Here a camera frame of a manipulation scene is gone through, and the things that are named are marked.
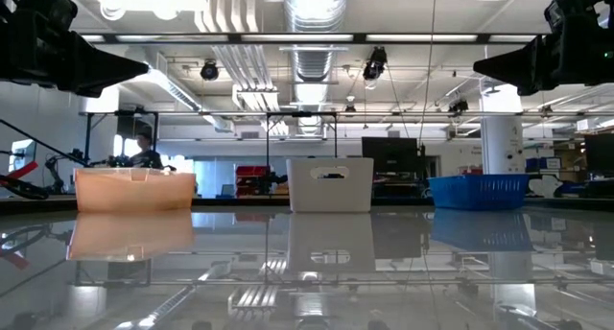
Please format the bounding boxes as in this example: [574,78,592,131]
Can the person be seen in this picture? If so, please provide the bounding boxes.
[129,131,167,171]

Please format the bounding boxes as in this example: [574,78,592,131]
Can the white building pillar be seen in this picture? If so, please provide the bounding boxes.
[479,82,525,176]

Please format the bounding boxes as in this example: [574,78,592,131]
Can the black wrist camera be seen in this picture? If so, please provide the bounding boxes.
[543,0,606,36]
[13,0,79,34]

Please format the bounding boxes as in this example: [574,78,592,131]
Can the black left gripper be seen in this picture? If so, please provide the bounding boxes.
[0,12,151,99]

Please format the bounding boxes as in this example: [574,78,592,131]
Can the white glossy work surface sheet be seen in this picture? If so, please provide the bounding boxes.
[0,207,614,330]

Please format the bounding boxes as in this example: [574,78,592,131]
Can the thin hanging cable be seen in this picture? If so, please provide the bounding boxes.
[416,0,437,147]

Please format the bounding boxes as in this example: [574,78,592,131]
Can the red storage bins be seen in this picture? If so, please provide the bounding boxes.
[234,165,272,197]

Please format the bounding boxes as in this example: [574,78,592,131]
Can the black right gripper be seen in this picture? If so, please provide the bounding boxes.
[472,30,614,98]

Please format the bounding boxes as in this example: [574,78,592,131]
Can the black overhead frame bar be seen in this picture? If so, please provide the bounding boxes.
[79,31,551,45]

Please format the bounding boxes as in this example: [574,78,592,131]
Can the orange plastic bin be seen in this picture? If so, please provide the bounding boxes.
[73,167,197,213]

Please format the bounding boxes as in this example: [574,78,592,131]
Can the white plastic bin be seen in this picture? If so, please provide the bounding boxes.
[286,156,375,214]

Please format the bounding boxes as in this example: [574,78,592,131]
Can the blue plastic basket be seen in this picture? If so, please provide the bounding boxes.
[426,173,531,212]

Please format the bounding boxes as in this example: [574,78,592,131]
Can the black background monitor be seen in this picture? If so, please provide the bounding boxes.
[583,132,614,177]

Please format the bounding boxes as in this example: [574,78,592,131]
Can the red tape strip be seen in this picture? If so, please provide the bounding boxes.
[0,160,39,187]

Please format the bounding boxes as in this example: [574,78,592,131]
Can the black round ceiling lamp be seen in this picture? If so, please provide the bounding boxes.
[200,59,221,82]

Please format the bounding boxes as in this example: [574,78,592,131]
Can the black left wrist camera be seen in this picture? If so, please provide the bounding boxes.
[13,0,79,34]

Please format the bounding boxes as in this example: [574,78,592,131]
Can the black overhead camera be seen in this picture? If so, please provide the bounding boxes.
[362,45,389,82]

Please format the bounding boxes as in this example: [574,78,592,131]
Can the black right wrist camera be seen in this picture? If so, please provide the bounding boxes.
[543,0,606,36]

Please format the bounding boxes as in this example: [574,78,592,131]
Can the blue storage bins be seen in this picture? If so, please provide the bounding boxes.
[525,156,562,173]

